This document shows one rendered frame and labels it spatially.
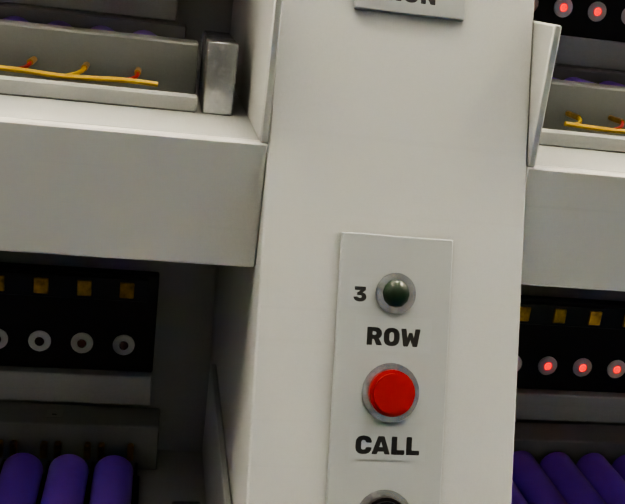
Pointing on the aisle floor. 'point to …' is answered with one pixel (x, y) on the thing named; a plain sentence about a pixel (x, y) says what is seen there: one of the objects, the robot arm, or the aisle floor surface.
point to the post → (314, 298)
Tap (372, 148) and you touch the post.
